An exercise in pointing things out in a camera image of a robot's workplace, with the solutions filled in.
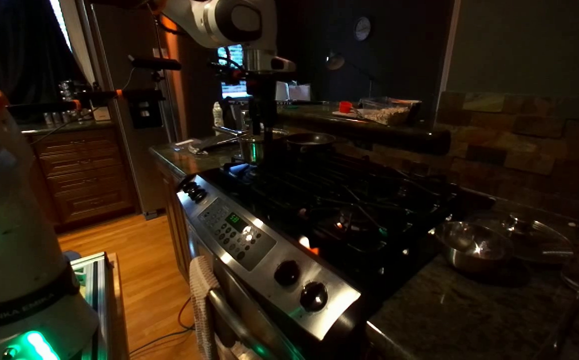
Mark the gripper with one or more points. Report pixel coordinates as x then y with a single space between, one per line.
262 97

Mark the glass lid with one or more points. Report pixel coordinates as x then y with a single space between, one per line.
539 240

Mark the lit monitor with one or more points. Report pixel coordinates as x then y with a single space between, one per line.
234 89

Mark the clear plastic bottle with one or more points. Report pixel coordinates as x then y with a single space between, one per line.
218 115

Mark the steel saucepan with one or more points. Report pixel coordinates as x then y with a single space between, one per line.
252 147

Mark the black frying pan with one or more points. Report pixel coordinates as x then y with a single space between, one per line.
309 141

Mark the desk lamp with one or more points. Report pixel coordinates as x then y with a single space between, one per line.
335 61

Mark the red cup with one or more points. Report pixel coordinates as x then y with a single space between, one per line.
345 107

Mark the black stove knob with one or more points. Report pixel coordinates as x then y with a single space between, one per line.
313 296
191 188
287 273
199 195

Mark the clear plastic food container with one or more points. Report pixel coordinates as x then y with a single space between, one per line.
387 112

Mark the steel refrigerator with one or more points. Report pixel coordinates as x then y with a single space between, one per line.
134 150

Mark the small white box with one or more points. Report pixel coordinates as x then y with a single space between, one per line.
101 114

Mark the stainless steel gas stove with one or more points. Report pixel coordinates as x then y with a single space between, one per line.
269 260

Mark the wooden drawer cabinet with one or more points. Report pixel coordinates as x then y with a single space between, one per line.
87 175

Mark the checked kitchen towel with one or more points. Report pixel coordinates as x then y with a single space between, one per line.
201 305

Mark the oven door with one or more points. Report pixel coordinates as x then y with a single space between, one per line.
219 320

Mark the dark curtain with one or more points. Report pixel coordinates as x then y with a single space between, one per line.
14 45

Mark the steel bowl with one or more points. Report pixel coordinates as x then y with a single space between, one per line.
472 247

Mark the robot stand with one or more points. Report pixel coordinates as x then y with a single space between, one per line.
100 300

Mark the camera on tripod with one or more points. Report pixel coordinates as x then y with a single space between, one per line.
154 64

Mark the round wall clock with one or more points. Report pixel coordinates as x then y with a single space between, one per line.
362 28

